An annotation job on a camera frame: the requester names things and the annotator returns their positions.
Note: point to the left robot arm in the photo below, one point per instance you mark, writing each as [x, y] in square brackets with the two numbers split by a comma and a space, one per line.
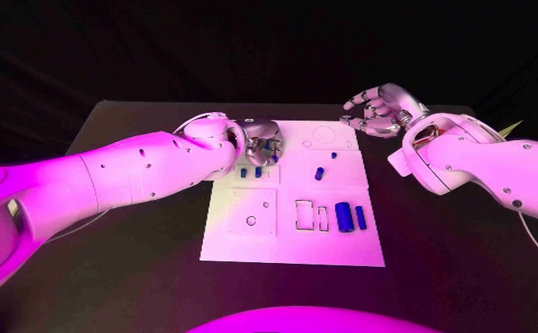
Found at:
[126, 169]

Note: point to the large blue cylinder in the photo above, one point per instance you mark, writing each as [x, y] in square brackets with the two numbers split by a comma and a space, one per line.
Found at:
[344, 217]

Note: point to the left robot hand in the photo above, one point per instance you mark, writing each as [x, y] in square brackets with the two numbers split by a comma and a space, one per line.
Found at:
[263, 134]

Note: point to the white task board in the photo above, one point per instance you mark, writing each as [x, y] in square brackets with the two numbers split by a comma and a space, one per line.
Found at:
[295, 207]

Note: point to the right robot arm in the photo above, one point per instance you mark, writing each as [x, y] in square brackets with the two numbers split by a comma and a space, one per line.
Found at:
[471, 160]

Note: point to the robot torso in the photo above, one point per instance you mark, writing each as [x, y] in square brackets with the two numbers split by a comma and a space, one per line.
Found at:
[311, 321]

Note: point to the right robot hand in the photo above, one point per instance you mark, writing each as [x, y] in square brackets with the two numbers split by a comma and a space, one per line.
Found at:
[388, 111]

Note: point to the thin long blue cylinder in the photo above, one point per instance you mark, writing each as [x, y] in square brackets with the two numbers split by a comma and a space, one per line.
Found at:
[361, 217]

